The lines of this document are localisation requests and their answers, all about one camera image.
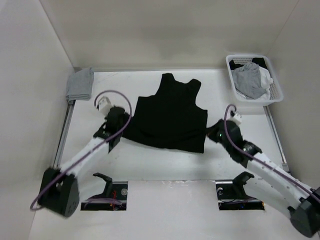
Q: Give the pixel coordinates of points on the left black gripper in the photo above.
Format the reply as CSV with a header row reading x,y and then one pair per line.
x,y
126,117

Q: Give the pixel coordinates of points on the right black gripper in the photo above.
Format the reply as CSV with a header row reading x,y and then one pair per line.
x,y
211,131

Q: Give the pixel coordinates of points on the black tank top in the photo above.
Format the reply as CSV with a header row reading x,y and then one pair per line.
x,y
170,119

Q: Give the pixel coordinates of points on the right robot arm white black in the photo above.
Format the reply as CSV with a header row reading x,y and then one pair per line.
x,y
266,181

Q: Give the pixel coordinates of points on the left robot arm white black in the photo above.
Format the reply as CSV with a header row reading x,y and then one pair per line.
x,y
59,190

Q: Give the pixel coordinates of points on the folded grey tank top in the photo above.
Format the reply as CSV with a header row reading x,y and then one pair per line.
x,y
79,85

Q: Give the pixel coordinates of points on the grey tank top in basket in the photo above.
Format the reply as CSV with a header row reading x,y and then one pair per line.
x,y
247,80

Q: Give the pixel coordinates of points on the white tank top in basket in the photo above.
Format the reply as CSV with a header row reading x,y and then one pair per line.
x,y
266,82

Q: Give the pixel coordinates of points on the white plastic basket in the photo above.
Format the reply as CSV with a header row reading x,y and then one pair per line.
x,y
275,90

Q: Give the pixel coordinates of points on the black garment in basket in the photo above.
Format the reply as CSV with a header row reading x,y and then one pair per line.
x,y
237,63

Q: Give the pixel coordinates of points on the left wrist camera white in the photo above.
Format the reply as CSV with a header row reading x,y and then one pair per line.
x,y
104,105

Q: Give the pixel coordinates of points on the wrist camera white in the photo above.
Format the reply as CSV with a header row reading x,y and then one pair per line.
x,y
236,118
104,105

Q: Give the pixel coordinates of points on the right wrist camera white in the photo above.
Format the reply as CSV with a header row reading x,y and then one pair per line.
x,y
236,118

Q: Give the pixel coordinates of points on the left metal table rail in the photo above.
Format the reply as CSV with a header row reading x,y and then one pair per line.
x,y
63,136

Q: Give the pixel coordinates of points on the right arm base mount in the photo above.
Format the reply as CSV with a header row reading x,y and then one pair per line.
x,y
230,199

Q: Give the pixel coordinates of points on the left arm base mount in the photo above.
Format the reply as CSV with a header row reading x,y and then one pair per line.
x,y
105,197

